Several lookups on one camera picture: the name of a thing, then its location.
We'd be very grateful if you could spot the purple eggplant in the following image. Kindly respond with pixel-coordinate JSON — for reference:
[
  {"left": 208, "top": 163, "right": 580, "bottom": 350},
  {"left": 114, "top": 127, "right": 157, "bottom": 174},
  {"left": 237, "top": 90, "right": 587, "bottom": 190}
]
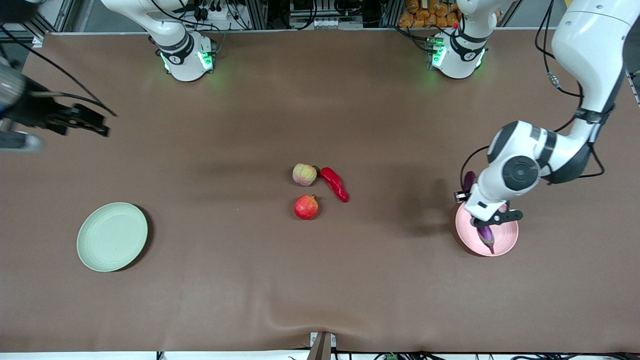
[{"left": 462, "top": 171, "right": 496, "bottom": 255}]

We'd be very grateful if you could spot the red chili pepper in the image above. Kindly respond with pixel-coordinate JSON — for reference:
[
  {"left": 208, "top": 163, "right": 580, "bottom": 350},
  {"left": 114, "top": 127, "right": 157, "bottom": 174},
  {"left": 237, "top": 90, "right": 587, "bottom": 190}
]
[{"left": 313, "top": 165, "right": 350, "bottom": 203}]

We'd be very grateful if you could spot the red pomegranate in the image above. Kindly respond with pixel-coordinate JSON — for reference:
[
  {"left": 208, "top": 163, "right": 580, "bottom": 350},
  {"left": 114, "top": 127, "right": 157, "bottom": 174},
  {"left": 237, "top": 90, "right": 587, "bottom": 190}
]
[{"left": 293, "top": 194, "right": 320, "bottom": 221}]

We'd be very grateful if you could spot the yellow pink apple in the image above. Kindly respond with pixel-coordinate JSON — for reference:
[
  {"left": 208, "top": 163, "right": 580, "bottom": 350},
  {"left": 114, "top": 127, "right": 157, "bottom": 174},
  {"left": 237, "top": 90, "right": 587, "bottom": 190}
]
[{"left": 292, "top": 163, "right": 318, "bottom": 187}]

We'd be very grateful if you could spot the pink round plate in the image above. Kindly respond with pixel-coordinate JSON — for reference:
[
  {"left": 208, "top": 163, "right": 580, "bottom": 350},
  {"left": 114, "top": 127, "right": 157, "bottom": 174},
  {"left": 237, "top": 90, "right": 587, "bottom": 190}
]
[{"left": 455, "top": 200, "right": 519, "bottom": 257}]

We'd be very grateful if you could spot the pale green round plate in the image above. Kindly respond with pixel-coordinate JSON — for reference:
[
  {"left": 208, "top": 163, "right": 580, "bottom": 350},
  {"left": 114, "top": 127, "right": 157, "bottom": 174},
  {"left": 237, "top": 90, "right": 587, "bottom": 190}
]
[{"left": 76, "top": 202, "right": 149, "bottom": 273}]

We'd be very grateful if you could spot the white power strip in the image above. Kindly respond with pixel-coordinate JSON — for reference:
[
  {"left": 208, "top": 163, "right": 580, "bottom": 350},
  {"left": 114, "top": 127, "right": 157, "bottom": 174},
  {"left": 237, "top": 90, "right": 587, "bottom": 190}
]
[{"left": 195, "top": 4, "right": 236, "bottom": 22}]

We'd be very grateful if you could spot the pile of orange toy foods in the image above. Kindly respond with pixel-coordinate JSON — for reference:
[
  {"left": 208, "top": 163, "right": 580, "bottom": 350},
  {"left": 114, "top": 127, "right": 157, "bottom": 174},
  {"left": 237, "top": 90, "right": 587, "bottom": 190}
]
[{"left": 398, "top": 0, "right": 463, "bottom": 29}]

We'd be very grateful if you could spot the brown table cover cloth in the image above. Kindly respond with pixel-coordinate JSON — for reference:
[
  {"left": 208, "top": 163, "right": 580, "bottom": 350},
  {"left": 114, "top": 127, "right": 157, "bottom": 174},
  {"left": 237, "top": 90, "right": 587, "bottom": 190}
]
[{"left": 0, "top": 29, "right": 640, "bottom": 353}]

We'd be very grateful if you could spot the white socket box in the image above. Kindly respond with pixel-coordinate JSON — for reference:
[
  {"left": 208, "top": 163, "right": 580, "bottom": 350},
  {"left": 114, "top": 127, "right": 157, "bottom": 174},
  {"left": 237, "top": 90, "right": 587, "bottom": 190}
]
[{"left": 312, "top": 17, "right": 363, "bottom": 30}]

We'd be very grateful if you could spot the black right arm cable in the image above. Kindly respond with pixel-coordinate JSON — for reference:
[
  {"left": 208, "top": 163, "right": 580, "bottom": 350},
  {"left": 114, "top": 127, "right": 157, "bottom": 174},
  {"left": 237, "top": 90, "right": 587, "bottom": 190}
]
[{"left": 0, "top": 25, "right": 118, "bottom": 118}]

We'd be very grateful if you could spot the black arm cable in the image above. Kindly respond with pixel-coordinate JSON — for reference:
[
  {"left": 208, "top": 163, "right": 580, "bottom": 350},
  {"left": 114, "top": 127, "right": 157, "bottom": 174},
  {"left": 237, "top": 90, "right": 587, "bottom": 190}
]
[
  {"left": 459, "top": 0, "right": 606, "bottom": 196},
  {"left": 0, "top": 25, "right": 118, "bottom": 118}
]

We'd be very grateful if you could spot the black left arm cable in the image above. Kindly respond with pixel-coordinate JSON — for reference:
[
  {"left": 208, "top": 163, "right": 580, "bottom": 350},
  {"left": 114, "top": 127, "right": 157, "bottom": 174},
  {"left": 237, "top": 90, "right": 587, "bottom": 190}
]
[{"left": 459, "top": 0, "right": 606, "bottom": 196}]

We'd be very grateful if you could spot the aluminium table edge rail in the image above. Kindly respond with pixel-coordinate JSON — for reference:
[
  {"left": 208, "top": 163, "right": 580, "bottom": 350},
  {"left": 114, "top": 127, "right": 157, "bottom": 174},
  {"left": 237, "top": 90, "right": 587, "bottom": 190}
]
[{"left": 626, "top": 69, "right": 640, "bottom": 107}]

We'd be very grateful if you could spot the aluminium frame post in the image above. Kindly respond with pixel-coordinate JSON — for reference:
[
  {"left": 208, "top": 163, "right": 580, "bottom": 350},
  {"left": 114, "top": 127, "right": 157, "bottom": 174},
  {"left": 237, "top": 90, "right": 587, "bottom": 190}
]
[
  {"left": 380, "top": 0, "right": 401, "bottom": 28},
  {"left": 247, "top": 0, "right": 268, "bottom": 30}
]

